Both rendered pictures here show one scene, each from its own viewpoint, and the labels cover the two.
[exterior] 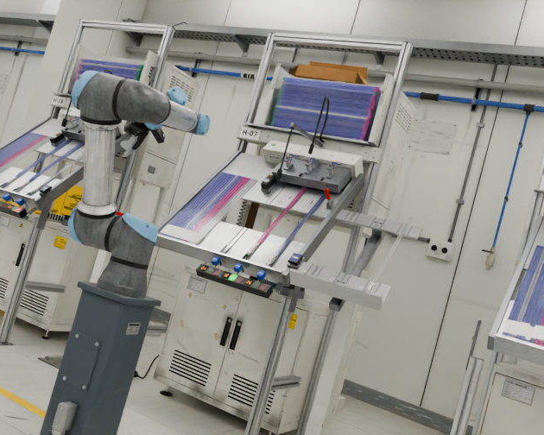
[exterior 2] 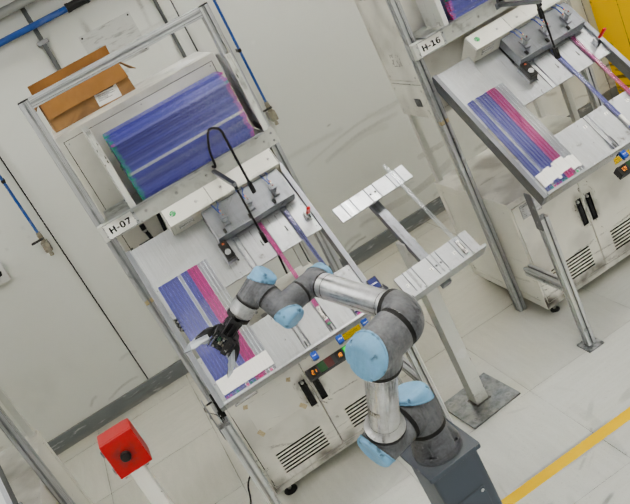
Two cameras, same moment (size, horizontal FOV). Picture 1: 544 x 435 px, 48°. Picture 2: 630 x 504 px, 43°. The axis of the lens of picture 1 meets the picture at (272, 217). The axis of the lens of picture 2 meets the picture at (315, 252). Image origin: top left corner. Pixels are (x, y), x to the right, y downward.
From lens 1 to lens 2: 2.15 m
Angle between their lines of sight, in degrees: 47
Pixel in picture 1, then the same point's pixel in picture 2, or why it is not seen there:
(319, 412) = (462, 354)
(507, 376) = (518, 205)
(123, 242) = (430, 417)
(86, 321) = (459, 490)
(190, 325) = (271, 425)
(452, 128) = (127, 18)
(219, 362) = (324, 416)
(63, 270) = not seen: outside the picture
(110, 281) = (450, 450)
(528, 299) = (522, 150)
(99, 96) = (402, 348)
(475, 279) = not seen: hidden behind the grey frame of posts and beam
